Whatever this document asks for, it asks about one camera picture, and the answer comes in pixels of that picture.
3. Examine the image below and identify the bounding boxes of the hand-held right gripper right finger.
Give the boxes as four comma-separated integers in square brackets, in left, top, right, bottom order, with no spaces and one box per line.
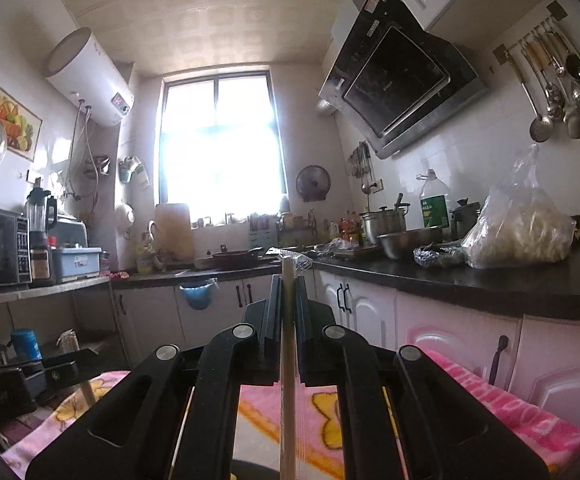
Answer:
[295,275,550,480]

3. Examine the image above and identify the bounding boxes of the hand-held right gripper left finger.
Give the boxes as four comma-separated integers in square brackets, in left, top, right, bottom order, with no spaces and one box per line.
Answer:
[25,275,283,480]

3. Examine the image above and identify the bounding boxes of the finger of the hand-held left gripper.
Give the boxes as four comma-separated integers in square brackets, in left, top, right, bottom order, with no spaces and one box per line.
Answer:
[40,347,81,391]

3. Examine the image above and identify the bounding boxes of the row of hanging kitchen utensils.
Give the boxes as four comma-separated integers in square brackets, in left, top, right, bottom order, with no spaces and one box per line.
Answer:
[492,2,580,143]

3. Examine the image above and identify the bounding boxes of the lower kitchen cabinets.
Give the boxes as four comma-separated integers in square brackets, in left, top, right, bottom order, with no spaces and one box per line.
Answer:
[110,270,580,431]

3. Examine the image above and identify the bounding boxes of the black frying pan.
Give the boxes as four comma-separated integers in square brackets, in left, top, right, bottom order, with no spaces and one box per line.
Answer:
[212,246,263,268]

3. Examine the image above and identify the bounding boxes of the blue hanging bin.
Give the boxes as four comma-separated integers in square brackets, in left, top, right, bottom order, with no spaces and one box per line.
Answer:
[179,280,219,311]

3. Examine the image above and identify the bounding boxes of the condiment bottles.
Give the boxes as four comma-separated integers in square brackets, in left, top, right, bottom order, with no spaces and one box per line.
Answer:
[340,210,363,246]

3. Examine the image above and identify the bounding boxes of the light blue storage box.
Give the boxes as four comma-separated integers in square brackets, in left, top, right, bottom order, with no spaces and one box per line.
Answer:
[50,247,103,283]

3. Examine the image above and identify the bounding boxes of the steel cooking pot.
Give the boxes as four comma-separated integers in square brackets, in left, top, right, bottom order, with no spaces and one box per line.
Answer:
[360,194,411,246]

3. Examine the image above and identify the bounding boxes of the steel mixing bowl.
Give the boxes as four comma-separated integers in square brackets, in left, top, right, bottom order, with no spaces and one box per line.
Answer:
[377,226,444,260]

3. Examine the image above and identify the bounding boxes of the wooden cutting board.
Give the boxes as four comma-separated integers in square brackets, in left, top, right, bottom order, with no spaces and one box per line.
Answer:
[154,203,195,261]

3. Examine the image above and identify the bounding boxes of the grey countertop appliance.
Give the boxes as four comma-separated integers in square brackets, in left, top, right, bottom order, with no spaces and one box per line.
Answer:
[50,217,88,251]

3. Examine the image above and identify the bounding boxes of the crumpled foil bag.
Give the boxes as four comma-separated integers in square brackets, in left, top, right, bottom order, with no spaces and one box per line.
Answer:
[414,242,465,267]

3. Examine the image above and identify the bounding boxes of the black blender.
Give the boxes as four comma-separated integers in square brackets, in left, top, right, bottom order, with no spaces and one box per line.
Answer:
[25,189,58,286]

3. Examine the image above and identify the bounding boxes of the clear oil bottle green label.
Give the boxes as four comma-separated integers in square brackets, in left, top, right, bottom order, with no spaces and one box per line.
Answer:
[417,169,451,231]

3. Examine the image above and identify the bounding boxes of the black kitchen countertop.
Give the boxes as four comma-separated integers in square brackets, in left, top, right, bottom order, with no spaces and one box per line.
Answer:
[110,247,580,323]

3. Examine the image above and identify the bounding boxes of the kitchen window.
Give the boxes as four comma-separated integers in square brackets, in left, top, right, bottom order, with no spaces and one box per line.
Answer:
[160,72,288,211]

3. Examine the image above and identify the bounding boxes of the clear plastic bag of food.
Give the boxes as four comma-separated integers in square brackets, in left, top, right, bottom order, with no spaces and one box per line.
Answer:
[462,144,576,270]

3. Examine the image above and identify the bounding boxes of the pink printed blanket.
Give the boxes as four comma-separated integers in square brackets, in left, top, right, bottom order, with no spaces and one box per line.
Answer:
[0,345,580,480]

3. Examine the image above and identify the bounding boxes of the black range hood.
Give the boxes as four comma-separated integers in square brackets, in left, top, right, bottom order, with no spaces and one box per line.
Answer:
[318,0,490,160]

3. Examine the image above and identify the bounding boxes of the white water heater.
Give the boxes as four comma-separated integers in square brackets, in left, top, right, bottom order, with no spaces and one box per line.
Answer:
[45,27,137,127]

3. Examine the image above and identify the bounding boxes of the round dark wall fan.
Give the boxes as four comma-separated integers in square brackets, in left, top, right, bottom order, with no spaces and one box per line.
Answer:
[296,165,331,203]

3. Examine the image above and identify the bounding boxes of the framed fruit wall picture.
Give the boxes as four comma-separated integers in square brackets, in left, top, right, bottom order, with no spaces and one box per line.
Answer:
[0,79,44,162]

